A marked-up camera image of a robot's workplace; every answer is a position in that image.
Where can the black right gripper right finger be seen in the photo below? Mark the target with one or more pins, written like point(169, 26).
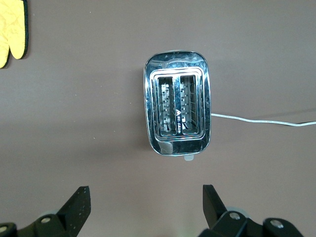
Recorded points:
point(222, 222)

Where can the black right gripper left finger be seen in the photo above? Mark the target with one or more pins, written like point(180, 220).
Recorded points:
point(71, 217)

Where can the chrome two-slot toaster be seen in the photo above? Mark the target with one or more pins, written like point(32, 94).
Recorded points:
point(177, 64)

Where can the yellow quilted oven mitt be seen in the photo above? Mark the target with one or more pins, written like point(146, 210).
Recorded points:
point(14, 29)

